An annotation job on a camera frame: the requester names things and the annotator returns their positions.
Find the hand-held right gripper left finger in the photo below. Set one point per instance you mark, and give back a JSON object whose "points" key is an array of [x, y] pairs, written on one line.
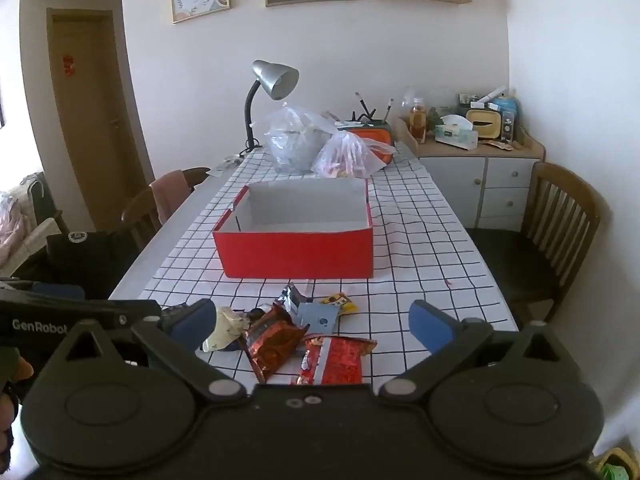
{"points": [[192, 324]]}

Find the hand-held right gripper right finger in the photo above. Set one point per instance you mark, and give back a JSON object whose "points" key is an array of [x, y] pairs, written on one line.
{"points": [[432, 327]]}

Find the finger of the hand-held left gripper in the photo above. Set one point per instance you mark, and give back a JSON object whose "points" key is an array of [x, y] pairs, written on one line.
{"points": [[172, 312]]}

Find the copper foil snack packet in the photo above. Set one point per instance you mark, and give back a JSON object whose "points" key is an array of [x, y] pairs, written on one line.
{"points": [[272, 345]]}

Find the yellow snack packet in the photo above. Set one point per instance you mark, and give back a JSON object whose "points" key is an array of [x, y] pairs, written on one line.
{"points": [[337, 303]]}

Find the red snack packet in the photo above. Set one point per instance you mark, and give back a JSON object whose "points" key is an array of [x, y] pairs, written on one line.
{"points": [[332, 360]]}

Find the red cardboard box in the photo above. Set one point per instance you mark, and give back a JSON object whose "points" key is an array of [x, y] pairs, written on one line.
{"points": [[300, 252]]}

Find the person's left hand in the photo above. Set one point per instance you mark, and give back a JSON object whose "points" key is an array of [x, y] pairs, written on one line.
{"points": [[24, 367]]}

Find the cream paper wrapper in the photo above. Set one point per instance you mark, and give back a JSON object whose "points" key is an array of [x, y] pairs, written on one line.
{"points": [[222, 332]]}

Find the black bag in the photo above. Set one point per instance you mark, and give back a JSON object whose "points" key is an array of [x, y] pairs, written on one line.
{"points": [[95, 260]]}

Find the black checked white tablecloth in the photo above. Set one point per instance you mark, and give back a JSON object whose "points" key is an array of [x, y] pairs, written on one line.
{"points": [[425, 240]]}

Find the sofa with clothes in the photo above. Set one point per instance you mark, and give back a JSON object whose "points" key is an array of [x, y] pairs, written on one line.
{"points": [[25, 220]]}

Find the wooden chair with cloth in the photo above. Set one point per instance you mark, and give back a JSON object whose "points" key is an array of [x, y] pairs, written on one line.
{"points": [[137, 215]]}

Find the pink cloth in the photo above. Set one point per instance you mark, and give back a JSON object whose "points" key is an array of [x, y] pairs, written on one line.
{"points": [[167, 195]]}

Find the white wooden-top cabinet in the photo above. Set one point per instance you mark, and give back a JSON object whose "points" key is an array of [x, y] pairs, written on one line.
{"points": [[500, 180]]}

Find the dark wooden chair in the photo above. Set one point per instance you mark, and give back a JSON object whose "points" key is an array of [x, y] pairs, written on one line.
{"points": [[565, 220]]}

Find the white green tissue box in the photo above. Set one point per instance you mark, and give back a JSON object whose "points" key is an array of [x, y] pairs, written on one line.
{"points": [[455, 132]]}

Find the orange case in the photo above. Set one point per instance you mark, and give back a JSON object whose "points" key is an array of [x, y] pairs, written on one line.
{"points": [[372, 137]]}

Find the amber glass jar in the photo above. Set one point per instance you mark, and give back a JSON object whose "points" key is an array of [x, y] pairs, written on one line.
{"points": [[418, 122]]}

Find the large clear plastic bag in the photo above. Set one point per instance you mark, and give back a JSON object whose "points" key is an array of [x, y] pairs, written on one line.
{"points": [[292, 140]]}

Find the yellow tissue holder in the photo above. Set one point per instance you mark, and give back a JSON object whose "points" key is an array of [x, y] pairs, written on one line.
{"points": [[484, 122]]}

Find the silver desk lamp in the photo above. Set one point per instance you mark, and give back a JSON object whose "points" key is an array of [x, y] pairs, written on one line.
{"points": [[274, 80]]}

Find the red door sticker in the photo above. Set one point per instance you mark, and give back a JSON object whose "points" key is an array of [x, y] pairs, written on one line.
{"points": [[68, 63]]}

